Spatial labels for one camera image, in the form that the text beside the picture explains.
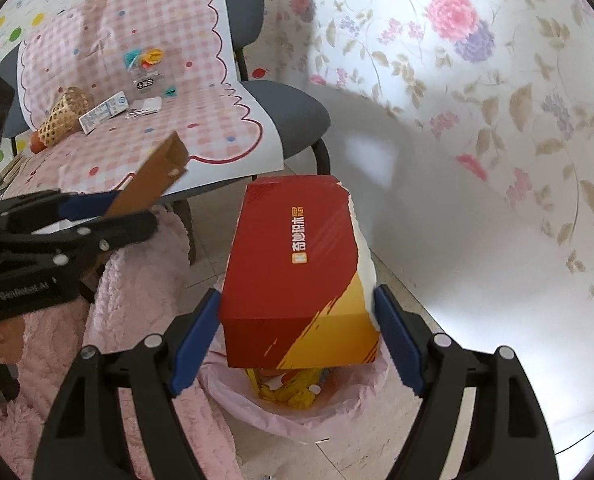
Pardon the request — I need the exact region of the woven bamboo basket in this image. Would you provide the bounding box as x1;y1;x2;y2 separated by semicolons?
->
38;87;93;148

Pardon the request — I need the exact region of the white blue milk carton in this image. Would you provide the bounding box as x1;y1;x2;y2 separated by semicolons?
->
79;91;129;134

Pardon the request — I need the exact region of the brown cardboard piece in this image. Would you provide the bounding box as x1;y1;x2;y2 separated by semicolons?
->
105;131;189;218

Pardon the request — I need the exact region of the white tissue pack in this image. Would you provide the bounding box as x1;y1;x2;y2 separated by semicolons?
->
126;96;163;118

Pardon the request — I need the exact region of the clear fruit snack bag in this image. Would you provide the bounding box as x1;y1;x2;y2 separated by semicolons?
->
122;46;178;99

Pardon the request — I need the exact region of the red yellow cardboard box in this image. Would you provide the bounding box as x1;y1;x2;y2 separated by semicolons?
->
219;176;381;370

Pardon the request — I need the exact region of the left hand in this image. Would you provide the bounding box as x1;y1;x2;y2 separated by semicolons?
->
0;316;26;365

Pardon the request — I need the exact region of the red apple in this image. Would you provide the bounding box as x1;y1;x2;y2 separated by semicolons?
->
29;131;46;154

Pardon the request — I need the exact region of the pink fluffy clothing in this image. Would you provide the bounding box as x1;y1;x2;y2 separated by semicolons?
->
0;209;242;479

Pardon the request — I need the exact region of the pink checkered tablecloth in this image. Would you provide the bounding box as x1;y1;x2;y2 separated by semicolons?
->
7;0;284;196

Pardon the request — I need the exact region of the grey office chair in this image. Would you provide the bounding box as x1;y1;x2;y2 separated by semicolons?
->
0;0;331;264

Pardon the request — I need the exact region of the floral pattern backdrop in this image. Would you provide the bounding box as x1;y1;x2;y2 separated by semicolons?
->
273;0;594;479

